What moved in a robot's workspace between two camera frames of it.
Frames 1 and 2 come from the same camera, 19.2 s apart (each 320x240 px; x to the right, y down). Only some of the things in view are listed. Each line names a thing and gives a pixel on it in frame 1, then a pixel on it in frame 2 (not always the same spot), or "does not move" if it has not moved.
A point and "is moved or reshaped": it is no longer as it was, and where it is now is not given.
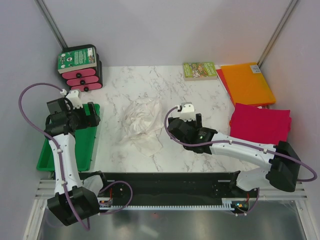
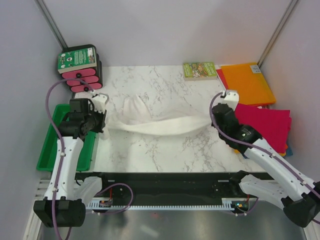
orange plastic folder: (246, 85) does not move
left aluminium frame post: (50, 22) does not move
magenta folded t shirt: (266, 126) does not move
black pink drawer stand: (86, 79) does not move
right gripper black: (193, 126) → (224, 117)
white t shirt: (143, 121) is moved or reshaped
